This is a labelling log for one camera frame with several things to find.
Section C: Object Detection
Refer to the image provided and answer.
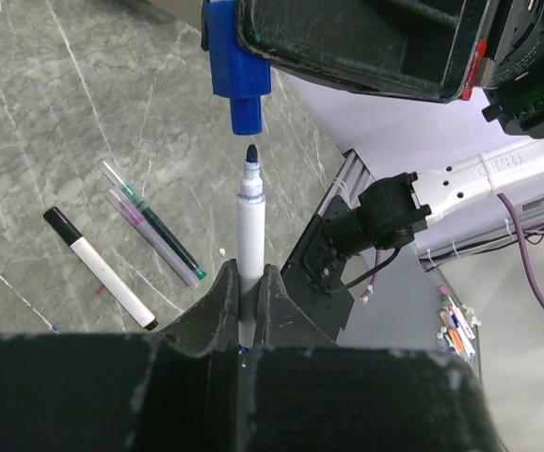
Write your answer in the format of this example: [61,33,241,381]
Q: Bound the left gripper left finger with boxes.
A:
[0,260,238,451]

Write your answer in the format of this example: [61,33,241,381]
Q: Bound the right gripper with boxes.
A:
[459,1,544,139]

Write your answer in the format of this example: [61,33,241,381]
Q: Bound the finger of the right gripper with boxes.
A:
[235,0,484,104]

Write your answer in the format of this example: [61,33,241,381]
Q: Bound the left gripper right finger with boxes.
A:
[246,265,502,451]

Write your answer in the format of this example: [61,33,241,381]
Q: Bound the purple highlighter pen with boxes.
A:
[105,187,199,288]

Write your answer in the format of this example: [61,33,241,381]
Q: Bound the blue pen cap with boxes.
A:
[201,1,272,136]

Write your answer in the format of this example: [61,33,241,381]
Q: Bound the white blue-tip marker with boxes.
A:
[236,144,266,349]

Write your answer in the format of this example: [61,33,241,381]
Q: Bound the white black-tip marker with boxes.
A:
[42,205,160,331]

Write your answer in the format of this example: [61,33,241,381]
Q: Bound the black pen cap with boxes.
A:
[42,206,83,247]

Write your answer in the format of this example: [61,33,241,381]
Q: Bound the green gel pen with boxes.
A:
[99,158,206,283]

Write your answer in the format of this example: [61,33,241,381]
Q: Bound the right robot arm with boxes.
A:
[233,0,544,256]

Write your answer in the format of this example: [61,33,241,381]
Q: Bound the colourful pens in background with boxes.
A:
[437,285,481,363]

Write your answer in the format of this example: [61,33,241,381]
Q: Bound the aluminium rail frame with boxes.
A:
[315,149,376,217]

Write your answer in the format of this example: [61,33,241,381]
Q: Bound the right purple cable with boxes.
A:
[495,191,544,338]

